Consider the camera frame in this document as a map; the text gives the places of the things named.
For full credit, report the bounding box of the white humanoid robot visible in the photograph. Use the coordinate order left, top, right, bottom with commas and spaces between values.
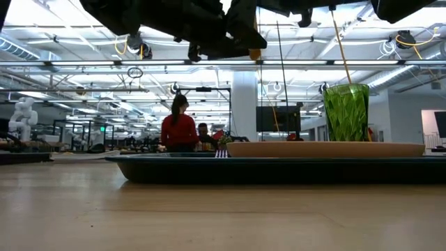
7, 96, 39, 143

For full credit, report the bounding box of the silver ceiling duct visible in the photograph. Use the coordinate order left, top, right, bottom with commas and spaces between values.
0, 34, 62, 73
367, 40, 446, 96

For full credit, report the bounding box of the black wall screen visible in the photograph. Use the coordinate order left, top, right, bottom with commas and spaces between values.
256, 105, 302, 133

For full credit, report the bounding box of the thin black hanging cable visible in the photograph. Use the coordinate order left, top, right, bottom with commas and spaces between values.
275, 20, 291, 138

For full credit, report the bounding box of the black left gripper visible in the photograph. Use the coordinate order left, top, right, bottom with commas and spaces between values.
137, 0, 268, 63

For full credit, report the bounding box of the white notepad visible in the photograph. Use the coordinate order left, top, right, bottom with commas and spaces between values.
52, 149, 122, 162

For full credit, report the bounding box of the dark green plastic tray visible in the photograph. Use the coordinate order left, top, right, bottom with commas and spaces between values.
105, 152, 446, 185

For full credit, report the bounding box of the white building column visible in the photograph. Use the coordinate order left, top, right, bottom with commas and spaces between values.
231, 69, 259, 142

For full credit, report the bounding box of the person standing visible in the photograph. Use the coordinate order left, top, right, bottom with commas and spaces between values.
160, 93, 201, 153

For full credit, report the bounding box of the black ceiling cable reel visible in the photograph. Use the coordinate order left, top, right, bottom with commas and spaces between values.
125, 33, 153, 60
396, 29, 416, 50

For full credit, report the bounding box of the tall black workstation frame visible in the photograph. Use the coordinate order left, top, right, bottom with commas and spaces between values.
174, 86, 233, 142

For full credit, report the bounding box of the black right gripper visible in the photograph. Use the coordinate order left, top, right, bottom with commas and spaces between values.
257, 0, 336, 29

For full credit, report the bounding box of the green faceted glass cup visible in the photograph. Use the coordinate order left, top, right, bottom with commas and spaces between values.
322, 83, 371, 143

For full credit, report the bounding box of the orange round plate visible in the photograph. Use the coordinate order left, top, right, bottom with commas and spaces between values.
226, 140, 426, 159

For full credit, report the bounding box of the person sitting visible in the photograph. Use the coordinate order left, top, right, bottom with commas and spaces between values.
197, 122, 220, 152

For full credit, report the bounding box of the low black workstation frame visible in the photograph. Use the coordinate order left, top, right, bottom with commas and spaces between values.
52, 119, 116, 151

